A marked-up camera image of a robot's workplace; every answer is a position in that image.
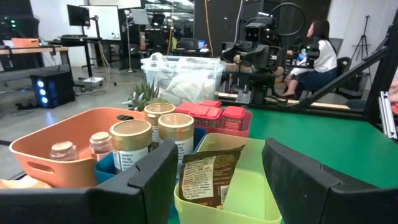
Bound white board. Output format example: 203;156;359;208
80;4;121;41

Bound wooden work table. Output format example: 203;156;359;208
0;45;70;82

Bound teal plastic bin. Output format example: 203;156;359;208
94;126;208;185

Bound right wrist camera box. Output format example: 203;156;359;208
244;17;278;44

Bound green table mat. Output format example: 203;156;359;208
247;107;398;190

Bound black monitor on arm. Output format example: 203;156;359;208
66;4;91;27

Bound black standing desk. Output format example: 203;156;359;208
46;33;105;88

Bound clear plastic tub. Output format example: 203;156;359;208
140;55;227;106

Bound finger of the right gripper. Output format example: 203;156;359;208
220;42;240;63
244;45;271;69

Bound yellow cloth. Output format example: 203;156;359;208
0;175;53;190

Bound yellow cable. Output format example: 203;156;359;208
203;0;215;57

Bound black office chair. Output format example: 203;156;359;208
335;57;353;94

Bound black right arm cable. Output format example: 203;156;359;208
269;2;307;37

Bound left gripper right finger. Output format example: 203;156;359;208
262;138;376;224

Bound black tripod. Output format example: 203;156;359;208
351;14;374;62

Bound black frame strut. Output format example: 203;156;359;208
292;46;391;110

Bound black computer tower blue lights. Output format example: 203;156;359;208
29;69;76;110

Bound black frame post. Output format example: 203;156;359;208
363;9;398;125

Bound small glass jar cork lid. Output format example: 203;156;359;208
49;140;80;162
89;131;113;162

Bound yellow-green plastic bin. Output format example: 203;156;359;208
173;133;283;224

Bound orange box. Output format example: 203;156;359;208
11;37;40;49

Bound silver aluminium extrusion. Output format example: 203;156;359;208
377;90;398;141

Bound red lid smoked paprika tin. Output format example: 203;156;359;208
221;105;248;132
175;101;201;115
188;105;223;129
200;99;223;108

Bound person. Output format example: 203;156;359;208
281;19;339;100

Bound brown spice pouch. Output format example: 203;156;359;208
178;144;246;209

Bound orange plastic bin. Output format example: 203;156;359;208
9;106;146;189

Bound pink plastic bin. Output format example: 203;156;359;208
198;109;254;138

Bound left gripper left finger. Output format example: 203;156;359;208
88;139;178;224

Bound green succulent plant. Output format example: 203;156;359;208
121;78;167;112

